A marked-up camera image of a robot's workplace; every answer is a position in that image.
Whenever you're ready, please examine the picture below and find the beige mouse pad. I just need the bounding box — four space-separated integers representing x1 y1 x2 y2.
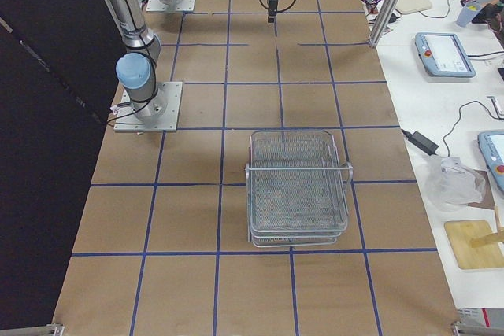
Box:
395 0 432 15

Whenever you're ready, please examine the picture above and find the blue teach pendant far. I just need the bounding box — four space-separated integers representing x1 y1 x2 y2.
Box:
414 32 476 78

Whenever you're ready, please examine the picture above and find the blue teach pendant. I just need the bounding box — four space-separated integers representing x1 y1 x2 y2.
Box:
414 32 476 78
477 130 504 192

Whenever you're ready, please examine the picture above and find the blue plastic cup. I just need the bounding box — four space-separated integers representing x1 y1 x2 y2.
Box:
455 2 482 28

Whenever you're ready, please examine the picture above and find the black power adapter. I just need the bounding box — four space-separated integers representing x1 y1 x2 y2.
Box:
402 130 439 156

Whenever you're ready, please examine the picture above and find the clear plastic bag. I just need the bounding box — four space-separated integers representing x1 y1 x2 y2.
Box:
424 156 486 205

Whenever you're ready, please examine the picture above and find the blue teach pendant near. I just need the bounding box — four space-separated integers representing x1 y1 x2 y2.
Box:
477 130 504 192

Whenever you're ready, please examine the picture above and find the wooden cutting board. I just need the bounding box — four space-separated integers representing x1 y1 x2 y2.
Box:
444 220 503 270

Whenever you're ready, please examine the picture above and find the silver wire mesh shelf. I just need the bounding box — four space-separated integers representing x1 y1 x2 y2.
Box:
245 130 353 248

